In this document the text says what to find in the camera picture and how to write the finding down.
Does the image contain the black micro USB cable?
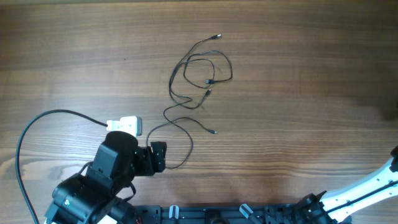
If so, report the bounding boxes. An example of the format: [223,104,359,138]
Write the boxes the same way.
[146,89,218,170]

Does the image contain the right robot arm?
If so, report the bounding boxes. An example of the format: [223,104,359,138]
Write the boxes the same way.
[292,147,397,224]

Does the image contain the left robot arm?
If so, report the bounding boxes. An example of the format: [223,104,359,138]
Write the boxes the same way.
[45,131,167,223]

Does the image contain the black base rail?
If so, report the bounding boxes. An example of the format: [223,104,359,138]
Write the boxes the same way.
[105,198,315,224]

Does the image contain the left camera cable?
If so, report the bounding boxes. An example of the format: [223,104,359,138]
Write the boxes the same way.
[15,109,108,224]

